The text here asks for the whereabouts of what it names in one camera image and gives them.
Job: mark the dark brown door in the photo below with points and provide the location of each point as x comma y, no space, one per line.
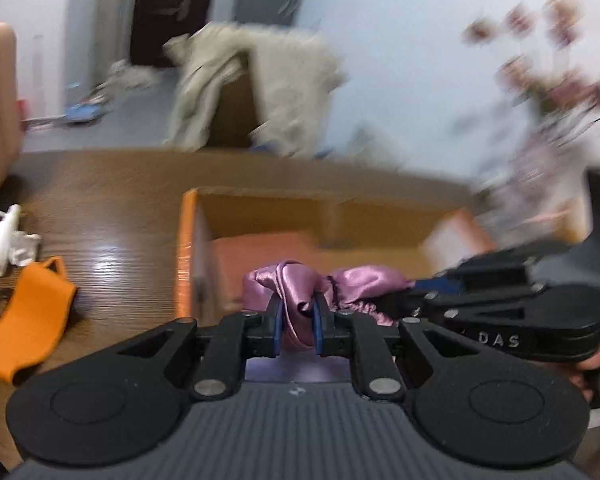
170,10

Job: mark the brown wooden chair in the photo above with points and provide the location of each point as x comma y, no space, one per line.
235,110

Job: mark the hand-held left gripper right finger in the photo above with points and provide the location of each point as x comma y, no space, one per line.
320,327

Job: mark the orange cloth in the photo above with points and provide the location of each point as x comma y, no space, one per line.
25,310

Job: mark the blue floor item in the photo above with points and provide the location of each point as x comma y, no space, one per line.
85,112

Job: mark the red orange cardboard box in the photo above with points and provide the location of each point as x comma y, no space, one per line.
280,220

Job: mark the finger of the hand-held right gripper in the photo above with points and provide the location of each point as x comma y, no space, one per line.
415,302
495,265

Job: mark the person's right hand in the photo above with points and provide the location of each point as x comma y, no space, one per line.
592,370

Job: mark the white dog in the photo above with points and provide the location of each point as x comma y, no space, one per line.
130,75

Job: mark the white handheld device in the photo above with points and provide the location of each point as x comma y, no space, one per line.
0,245

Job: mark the beige jacket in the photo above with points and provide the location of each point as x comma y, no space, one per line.
290,85

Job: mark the bunch of dried roses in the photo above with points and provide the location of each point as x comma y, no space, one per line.
555,80

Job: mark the purple satin cloth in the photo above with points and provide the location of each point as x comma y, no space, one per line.
300,280

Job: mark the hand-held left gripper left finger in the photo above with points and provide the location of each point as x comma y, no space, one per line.
276,327

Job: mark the lilac glass vase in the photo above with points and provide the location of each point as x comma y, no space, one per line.
540,185

